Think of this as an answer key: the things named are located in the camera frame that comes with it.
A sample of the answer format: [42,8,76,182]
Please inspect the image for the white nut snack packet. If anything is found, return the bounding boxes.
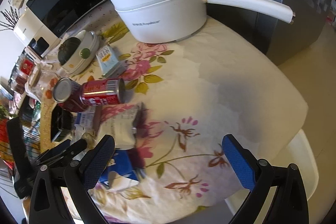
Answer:
[97,102,144,150]

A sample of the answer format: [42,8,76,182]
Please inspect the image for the glass jar with tomatoes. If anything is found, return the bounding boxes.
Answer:
[25,65,60,103]

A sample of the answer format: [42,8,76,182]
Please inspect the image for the white electric cooking pot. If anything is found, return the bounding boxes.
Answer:
[110,0,295,44]

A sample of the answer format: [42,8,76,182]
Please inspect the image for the red label jar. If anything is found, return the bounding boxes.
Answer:
[19,58,35,76]

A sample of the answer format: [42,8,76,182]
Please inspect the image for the red milk drink can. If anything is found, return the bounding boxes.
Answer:
[80,79,125,106]

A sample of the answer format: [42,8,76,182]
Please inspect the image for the light blue small carton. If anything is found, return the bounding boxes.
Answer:
[96,44,126,79]

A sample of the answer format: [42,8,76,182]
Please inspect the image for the floral tablecloth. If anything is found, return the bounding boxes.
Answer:
[39,0,309,224]

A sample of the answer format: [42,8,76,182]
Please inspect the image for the white water dispenser appliance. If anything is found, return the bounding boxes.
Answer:
[14,8,60,63]

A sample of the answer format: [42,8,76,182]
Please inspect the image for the black plastic food tray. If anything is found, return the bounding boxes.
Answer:
[50,105,73,141]

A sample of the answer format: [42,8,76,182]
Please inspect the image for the blue barcode carton box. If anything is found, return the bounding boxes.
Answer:
[99,148,146,192]

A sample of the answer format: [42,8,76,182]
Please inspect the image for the stacked white floral bowls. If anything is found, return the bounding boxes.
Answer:
[58,30,100,75]

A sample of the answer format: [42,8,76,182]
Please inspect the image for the green ceramic spoon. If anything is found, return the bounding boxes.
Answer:
[80,48,91,59]

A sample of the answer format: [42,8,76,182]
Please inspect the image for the dark green pumpkin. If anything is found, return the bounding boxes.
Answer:
[58,37,81,66]

